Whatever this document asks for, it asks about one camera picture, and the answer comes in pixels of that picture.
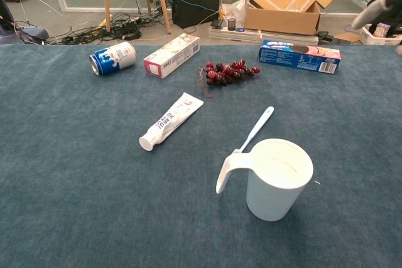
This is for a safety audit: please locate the black floor cable bundle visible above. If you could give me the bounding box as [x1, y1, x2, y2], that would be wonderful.
[50, 12, 169, 45]

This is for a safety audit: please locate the black flat floor bracket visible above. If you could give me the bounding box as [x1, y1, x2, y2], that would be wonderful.
[317, 30, 343, 45]

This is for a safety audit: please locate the light blue toothbrush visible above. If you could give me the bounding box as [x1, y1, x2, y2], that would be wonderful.
[232, 105, 275, 156]

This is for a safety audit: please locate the pink floral toothpaste box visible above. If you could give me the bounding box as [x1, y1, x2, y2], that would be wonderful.
[143, 33, 201, 80]

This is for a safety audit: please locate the open cardboard box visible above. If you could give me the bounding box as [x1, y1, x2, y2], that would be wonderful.
[231, 0, 344, 36]

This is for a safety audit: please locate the white toothpaste tube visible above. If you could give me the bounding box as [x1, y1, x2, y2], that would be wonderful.
[138, 92, 205, 153]

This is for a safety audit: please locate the aluminium profile platform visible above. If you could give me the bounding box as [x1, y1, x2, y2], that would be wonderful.
[208, 26, 319, 46]

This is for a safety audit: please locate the white plastic basket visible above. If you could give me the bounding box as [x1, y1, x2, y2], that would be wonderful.
[359, 23, 402, 46]

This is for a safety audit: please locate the blue and white can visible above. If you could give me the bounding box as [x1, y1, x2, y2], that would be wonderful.
[89, 41, 137, 77]

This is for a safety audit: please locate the small carton in basket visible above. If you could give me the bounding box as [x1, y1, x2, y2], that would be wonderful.
[373, 22, 392, 38]

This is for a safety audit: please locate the dark blue rounded base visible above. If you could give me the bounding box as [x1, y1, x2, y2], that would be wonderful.
[0, 0, 50, 45]

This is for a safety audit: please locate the red grape bunch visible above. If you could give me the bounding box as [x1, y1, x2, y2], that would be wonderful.
[198, 58, 261, 99]

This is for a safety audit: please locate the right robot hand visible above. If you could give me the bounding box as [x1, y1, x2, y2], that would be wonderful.
[351, 0, 402, 30]

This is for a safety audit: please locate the blue network cable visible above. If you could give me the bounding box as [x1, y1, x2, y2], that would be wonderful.
[171, 0, 220, 15]

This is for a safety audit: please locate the white plastic bag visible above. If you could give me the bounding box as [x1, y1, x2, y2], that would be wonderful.
[219, 0, 247, 29]

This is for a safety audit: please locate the blue cookie box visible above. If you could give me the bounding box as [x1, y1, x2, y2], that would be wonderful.
[258, 40, 342, 75]

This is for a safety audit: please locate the blue carpet mat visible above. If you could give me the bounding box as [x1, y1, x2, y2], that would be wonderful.
[0, 43, 402, 268]

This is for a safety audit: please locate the flat cardboard piece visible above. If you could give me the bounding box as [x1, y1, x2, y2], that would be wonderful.
[333, 32, 362, 43]

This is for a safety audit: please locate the white plastic mug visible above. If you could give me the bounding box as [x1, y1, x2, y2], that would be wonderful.
[215, 137, 314, 222]

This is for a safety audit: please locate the black computer tower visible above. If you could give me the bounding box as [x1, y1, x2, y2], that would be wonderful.
[169, 0, 221, 29]

